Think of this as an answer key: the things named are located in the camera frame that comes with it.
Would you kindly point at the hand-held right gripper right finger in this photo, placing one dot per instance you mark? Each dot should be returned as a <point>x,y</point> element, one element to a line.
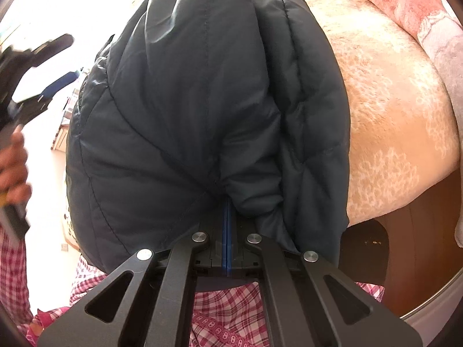
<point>238,256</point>

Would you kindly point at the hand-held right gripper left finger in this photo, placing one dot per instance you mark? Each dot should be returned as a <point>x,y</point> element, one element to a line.
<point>227,235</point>

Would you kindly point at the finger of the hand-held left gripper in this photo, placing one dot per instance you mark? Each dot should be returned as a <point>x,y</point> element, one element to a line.
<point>47,50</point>
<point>58,86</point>

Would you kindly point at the dark blue puffer jacket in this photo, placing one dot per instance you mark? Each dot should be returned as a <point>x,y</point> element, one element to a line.
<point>181,97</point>

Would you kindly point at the person's left hand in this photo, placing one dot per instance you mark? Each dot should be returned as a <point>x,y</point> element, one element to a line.
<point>14,170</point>

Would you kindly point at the pink plaid pajamas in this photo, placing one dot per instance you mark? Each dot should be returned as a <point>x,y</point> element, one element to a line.
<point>224,314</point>

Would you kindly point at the dark slipper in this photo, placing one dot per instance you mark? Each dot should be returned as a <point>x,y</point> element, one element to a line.
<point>365,249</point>

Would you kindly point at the beige printed bag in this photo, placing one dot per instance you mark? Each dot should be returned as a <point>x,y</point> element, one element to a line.
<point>70,227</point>

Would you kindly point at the beige patterned bed blanket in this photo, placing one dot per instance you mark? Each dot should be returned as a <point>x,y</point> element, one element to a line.
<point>390,115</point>

